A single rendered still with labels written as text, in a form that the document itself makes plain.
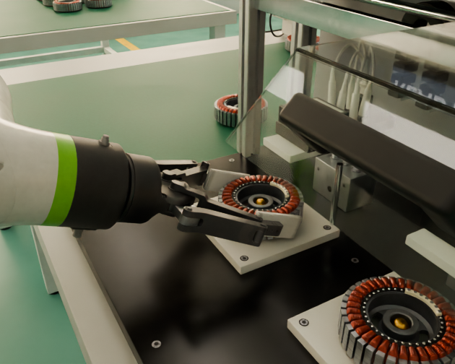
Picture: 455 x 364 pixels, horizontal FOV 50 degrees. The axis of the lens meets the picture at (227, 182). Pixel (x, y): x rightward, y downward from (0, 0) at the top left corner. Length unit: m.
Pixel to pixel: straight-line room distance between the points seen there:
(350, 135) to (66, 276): 0.48
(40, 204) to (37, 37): 1.41
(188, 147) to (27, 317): 0.99
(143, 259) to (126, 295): 0.06
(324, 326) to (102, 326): 0.24
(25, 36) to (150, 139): 0.97
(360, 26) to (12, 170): 0.39
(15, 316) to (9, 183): 1.31
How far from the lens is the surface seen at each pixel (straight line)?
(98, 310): 0.59
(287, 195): 0.64
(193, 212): 0.50
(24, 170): 0.45
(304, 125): 0.25
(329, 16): 0.62
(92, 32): 1.88
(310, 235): 0.63
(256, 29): 0.77
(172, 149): 0.91
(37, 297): 1.78
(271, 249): 0.60
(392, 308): 0.53
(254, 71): 0.79
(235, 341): 0.51
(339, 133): 0.23
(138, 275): 0.59
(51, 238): 0.71
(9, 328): 1.71
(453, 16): 0.60
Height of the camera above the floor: 1.15
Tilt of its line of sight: 30 degrees down
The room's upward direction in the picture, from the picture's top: straight up
